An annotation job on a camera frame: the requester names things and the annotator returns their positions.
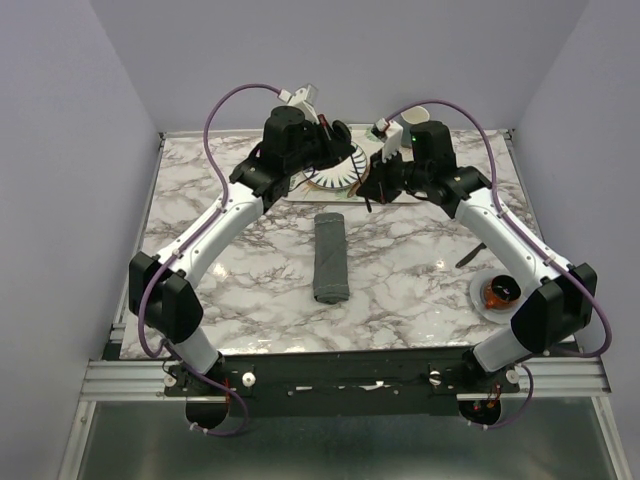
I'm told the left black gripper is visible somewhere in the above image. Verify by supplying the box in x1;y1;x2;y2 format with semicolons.
285;114;355;176

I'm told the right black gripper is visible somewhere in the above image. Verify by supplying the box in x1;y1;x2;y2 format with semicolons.
355;147;430;205

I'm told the grey cloth napkin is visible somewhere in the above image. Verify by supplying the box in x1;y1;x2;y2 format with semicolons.
312;212;350;305

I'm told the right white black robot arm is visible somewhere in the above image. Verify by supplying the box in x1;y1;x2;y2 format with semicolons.
356;120;597;392

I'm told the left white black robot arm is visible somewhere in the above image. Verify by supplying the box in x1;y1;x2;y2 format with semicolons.
128;106;355;395

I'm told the striped white plate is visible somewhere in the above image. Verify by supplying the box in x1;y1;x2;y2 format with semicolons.
303;143;368;190

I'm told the floral serving tray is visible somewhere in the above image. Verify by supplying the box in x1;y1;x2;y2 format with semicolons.
285;126;413;203

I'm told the teal ceramic mug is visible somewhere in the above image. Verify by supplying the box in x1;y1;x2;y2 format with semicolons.
399;105;431;128

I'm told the orange black object on saucer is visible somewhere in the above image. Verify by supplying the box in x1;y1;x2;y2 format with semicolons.
483;274;522;309

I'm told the small white saucer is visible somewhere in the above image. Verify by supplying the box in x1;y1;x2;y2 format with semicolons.
469;269;524;325

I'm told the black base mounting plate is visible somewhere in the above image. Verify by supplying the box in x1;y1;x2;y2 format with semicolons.
164;344;521;419

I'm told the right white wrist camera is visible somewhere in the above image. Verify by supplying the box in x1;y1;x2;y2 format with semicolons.
376;118;403;162

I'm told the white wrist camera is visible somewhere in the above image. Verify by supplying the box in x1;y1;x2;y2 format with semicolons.
289;84;318;115
376;118;403;162

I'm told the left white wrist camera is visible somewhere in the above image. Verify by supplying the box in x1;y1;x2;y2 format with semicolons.
289;84;318;115

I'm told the aluminium frame rail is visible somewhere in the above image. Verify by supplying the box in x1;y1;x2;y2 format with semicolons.
80;357;611;402

